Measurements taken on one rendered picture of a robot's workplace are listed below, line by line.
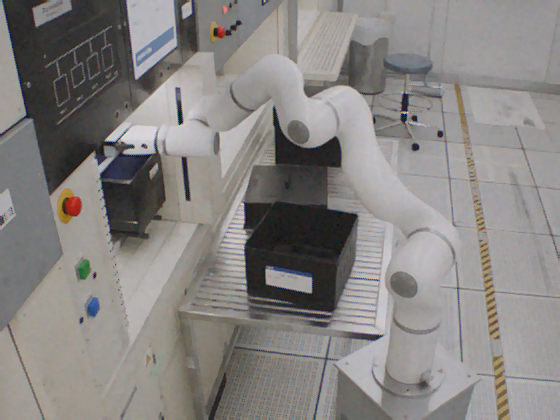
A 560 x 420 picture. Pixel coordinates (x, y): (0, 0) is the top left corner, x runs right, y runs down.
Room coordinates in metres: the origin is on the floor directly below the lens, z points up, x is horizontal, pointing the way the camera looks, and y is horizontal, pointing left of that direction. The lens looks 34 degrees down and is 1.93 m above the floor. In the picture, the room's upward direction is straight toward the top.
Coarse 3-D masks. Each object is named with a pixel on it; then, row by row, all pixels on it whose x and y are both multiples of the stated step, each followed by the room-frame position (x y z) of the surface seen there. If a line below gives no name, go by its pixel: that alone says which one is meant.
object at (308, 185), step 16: (256, 176) 1.99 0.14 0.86; (272, 176) 1.99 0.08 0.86; (288, 176) 1.93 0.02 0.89; (304, 176) 1.99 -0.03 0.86; (320, 176) 1.99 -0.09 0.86; (256, 192) 1.87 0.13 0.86; (272, 192) 1.87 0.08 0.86; (288, 192) 1.87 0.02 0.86; (304, 192) 1.87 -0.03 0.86; (320, 192) 1.87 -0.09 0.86; (256, 208) 1.80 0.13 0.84; (256, 224) 1.80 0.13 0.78
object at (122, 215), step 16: (112, 160) 1.51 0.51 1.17; (160, 160) 1.62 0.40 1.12; (144, 176) 1.50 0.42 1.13; (160, 176) 1.61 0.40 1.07; (112, 192) 1.43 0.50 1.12; (128, 192) 1.42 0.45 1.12; (144, 192) 1.48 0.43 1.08; (160, 192) 1.59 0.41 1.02; (112, 208) 1.43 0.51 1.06; (128, 208) 1.42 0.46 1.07; (144, 208) 1.47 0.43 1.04; (112, 224) 1.43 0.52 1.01; (128, 224) 1.42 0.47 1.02; (144, 224) 1.45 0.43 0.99
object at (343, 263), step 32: (288, 224) 1.68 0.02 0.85; (320, 224) 1.64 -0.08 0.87; (352, 224) 1.61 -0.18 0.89; (256, 256) 1.42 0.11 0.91; (288, 256) 1.39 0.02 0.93; (320, 256) 1.61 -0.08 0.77; (352, 256) 1.55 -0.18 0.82; (256, 288) 1.42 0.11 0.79; (288, 288) 1.39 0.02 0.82; (320, 288) 1.36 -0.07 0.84
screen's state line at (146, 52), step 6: (168, 30) 1.55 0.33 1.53; (162, 36) 1.51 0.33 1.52; (168, 36) 1.55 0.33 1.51; (174, 36) 1.59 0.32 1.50; (150, 42) 1.43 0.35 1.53; (156, 42) 1.47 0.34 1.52; (162, 42) 1.51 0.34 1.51; (144, 48) 1.40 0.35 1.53; (150, 48) 1.43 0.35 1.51; (156, 48) 1.47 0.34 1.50; (138, 54) 1.36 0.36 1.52; (144, 54) 1.39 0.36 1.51; (150, 54) 1.43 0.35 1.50; (138, 60) 1.36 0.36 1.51; (144, 60) 1.39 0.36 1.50
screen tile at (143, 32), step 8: (136, 0) 1.38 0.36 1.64; (144, 0) 1.42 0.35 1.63; (136, 8) 1.37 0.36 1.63; (144, 8) 1.42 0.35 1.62; (136, 16) 1.37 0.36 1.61; (152, 16) 1.46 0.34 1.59; (144, 24) 1.41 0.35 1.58; (152, 24) 1.46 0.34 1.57; (136, 32) 1.36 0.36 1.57; (144, 32) 1.40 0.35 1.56; (152, 32) 1.45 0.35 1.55; (136, 40) 1.36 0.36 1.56; (144, 40) 1.40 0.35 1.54
